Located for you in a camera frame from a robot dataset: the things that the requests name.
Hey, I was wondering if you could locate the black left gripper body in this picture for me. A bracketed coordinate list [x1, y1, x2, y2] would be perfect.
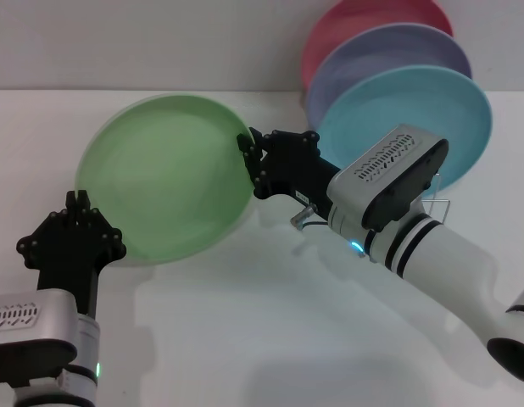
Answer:
[36, 221, 106, 317]

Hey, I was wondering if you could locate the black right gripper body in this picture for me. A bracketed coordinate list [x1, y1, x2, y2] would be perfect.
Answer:
[260, 147, 342, 212]

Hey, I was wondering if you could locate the green round plate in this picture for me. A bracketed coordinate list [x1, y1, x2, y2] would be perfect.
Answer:
[74, 92, 257, 269]

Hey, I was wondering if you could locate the light blue round plate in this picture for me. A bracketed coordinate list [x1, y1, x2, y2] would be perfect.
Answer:
[316, 64, 494, 194]

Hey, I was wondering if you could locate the purple round plate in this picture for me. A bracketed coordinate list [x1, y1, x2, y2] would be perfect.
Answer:
[306, 23, 474, 128]

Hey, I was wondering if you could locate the red round plate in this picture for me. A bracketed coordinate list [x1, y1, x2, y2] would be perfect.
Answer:
[299, 0, 454, 97]

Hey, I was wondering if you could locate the silver cable connector plug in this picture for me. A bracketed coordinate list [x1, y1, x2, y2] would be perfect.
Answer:
[290, 203, 319, 229]

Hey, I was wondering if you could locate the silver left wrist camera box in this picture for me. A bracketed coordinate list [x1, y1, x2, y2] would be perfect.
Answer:
[0, 289, 80, 382]

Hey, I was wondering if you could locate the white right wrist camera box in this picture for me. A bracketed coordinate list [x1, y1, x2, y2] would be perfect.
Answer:
[327, 123, 450, 232]

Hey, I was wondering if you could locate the silver wire plate rack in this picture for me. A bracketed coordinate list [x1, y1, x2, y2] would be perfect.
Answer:
[422, 171, 453, 226]

